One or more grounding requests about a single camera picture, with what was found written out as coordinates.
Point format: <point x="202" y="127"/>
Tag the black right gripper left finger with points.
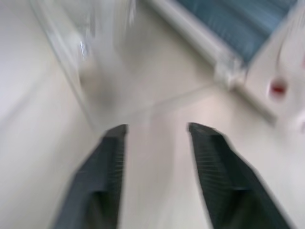
<point x="100" y="176"/>

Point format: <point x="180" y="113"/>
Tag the clear plastic container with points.
<point x="78" y="47"/>

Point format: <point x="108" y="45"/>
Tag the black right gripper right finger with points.
<point x="224" y="176"/>

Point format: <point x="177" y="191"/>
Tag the blue tray with white rim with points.
<point x="234" y="20"/>

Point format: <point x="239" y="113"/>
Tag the white conveyor side rail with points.
<point x="188" y="26"/>

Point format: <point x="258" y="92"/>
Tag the white box with red button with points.
<point x="278" y="78"/>

